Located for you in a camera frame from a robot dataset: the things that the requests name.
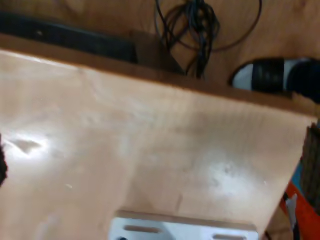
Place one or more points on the long black bar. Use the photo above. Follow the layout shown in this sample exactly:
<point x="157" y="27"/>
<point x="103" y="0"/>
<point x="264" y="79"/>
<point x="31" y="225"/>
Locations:
<point x="75" y="40"/>

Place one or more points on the teal panel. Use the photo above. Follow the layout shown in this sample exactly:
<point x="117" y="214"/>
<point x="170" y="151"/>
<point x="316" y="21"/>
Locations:
<point x="297" y="180"/>

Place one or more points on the dark woven block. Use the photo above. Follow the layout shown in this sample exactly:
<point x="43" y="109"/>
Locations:
<point x="312" y="162"/>

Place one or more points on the rough black block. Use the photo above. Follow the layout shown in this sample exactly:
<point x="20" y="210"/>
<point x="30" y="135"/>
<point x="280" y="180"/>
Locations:
<point x="2" y="162"/>

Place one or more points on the white slotted mounting bracket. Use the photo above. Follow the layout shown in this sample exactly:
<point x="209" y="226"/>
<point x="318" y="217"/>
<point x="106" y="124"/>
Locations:
<point x="175" y="231"/>

